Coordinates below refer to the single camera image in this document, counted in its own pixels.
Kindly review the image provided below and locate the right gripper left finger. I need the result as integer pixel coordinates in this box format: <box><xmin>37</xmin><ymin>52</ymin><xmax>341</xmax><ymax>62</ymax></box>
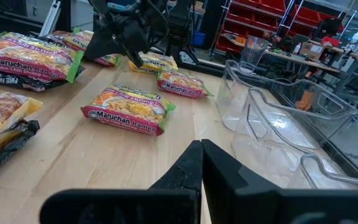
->
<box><xmin>39</xmin><ymin>139</ymin><xmax>204</xmax><ymax>224</ymax></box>

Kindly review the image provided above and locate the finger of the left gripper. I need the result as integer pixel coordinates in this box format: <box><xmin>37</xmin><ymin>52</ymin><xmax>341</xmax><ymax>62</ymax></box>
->
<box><xmin>83</xmin><ymin>29</ymin><xmax>127</xmax><ymax>60</ymax></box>
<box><xmin>116</xmin><ymin>37</ymin><xmax>145</xmax><ymax>68</ymax></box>

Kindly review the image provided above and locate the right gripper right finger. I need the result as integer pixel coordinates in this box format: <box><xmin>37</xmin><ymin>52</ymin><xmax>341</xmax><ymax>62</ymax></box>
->
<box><xmin>201</xmin><ymin>139</ymin><xmax>358</xmax><ymax>224</ymax></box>

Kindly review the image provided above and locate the lime chili shrimp ramen pack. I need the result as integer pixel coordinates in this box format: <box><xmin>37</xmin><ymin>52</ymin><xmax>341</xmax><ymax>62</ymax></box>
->
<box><xmin>0</xmin><ymin>30</ymin><xmax>85</xmax><ymax>84</ymax></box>
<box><xmin>80</xmin><ymin>83</ymin><xmax>177</xmax><ymax>137</ymax></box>
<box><xmin>156</xmin><ymin>68</ymin><xmax>214</xmax><ymax>100</ymax></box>
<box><xmin>44</xmin><ymin>29</ymin><xmax>123</xmax><ymax>68</ymax></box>

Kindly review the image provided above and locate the yellow chicken ramen pack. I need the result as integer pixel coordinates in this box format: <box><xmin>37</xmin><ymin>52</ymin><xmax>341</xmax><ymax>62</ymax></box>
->
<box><xmin>128</xmin><ymin>51</ymin><xmax>179</xmax><ymax>75</ymax></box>
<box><xmin>0</xmin><ymin>84</ymin><xmax>44</xmax><ymax>147</ymax></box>

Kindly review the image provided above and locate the silver aluminium profile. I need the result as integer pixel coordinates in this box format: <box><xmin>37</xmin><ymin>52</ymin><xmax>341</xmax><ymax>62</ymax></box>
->
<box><xmin>39</xmin><ymin>0</ymin><xmax>62</xmax><ymax>37</ymax></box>

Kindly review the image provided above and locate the blue storage bin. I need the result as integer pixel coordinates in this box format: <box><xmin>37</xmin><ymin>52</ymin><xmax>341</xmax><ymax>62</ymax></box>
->
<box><xmin>191</xmin><ymin>30</ymin><xmax>206</xmax><ymax>47</ymax></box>

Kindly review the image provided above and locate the black fire noodle pack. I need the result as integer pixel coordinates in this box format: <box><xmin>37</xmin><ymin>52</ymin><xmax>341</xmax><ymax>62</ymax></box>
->
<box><xmin>0</xmin><ymin>119</ymin><xmax>40</xmax><ymax>186</ymax></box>
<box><xmin>0</xmin><ymin>65</ymin><xmax>86</xmax><ymax>93</ymax></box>

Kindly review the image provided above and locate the red bin storage shelf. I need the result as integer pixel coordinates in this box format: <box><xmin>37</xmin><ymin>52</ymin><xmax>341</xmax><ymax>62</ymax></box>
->
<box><xmin>215</xmin><ymin>0</ymin><xmax>346</xmax><ymax>54</ymax></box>

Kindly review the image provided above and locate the clear plastic cup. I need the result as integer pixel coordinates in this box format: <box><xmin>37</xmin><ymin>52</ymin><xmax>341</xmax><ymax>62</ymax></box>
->
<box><xmin>239</xmin><ymin>35</ymin><xmax>270</xmax><ymax>75</ymax></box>

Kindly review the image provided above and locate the wooden workbench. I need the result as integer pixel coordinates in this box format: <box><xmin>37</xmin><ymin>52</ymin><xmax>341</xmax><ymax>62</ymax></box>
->
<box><xmin>221</xmin><ymin>30</ymin><xmax>358</xmax><ymax>82</ymax></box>

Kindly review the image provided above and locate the cardboard box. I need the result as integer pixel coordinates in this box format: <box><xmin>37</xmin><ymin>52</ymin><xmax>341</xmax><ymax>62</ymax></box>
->
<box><xmin>300</xmin><ymin>42</ymin><xmax>325</xmax><ymax>60</ymax></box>

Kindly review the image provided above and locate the grey metal mounting bracket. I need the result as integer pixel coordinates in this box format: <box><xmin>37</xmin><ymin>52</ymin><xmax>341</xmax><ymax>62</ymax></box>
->
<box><xmin>178</xmin><ymin>50</ymin><xmax>199</xmax><ymax>65</ymax></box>

